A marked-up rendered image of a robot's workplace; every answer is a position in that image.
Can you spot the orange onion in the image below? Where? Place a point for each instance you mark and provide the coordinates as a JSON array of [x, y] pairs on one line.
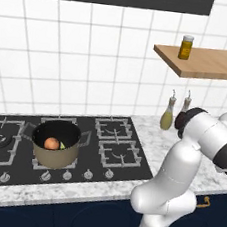
[[51, 143]]

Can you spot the yellow spice jar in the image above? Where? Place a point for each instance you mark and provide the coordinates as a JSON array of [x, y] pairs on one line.
[[185, 47]]

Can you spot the green lemon wedge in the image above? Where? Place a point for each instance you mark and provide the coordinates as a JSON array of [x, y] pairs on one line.
[[62, 145]]

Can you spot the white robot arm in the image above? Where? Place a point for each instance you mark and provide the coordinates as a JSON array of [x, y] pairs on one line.
[[177, 180]]

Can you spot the navy base cabinets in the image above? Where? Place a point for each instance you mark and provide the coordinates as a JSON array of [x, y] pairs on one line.
[[82, 221]]

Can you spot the yellow oil bottle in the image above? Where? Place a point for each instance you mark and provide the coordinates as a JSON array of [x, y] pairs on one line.
[[167, 115]]

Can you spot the clear oil bottle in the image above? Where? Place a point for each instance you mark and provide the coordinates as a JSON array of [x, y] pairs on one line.
[[186, 102]]

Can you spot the tan cooking pot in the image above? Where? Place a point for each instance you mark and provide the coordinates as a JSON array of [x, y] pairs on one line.
[[55, 145]]

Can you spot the silver hob knob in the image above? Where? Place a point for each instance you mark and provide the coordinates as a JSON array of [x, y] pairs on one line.
[[67, 174], [88, 174], [109, 174], [45, 176], [4, 177]]

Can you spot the black gas hob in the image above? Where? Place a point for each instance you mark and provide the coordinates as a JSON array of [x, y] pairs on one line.
[[64, 146]]

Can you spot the wooden wall shelf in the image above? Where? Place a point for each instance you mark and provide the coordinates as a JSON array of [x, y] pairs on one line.
[[205, 63]]

